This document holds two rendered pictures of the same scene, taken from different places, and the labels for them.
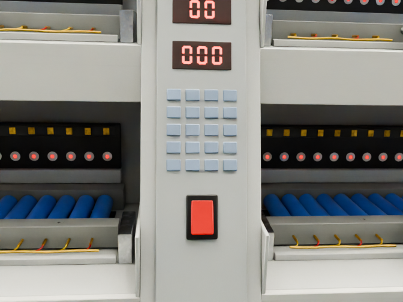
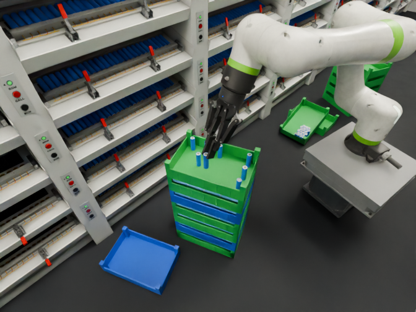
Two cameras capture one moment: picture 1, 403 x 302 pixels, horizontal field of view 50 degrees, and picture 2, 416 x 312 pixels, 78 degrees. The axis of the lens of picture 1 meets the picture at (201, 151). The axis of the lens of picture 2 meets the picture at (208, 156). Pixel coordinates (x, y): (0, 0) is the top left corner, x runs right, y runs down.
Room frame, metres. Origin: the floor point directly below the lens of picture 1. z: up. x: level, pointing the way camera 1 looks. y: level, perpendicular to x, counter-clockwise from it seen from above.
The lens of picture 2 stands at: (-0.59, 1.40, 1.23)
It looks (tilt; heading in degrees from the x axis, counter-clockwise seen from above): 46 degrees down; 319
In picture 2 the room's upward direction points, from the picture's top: straight up
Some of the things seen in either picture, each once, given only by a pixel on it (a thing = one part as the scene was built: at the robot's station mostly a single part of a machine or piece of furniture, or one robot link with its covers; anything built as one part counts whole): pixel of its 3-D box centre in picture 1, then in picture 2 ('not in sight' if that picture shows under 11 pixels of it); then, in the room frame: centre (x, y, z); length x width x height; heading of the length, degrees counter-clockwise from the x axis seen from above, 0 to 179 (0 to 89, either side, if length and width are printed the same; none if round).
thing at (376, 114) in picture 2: not in sight; (374, 118); (-0.38, 0.25, 0.53); 0.16 x 0.13 x 0.19; 168
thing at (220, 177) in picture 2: not in sight; (213, 162); (-0.11, 0.95, 0.52); 0.30 x 0.20 x 0.08; 27
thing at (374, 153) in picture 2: not in sight; (372, 148); (-0.44, 0.27, 0.40); 0.26 x 0.15 x 0.06; 165
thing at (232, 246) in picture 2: not in sight; (212, 218); (-0.11, 0.95, 0.12); 0.30 x 0.20 x 0.08; 27
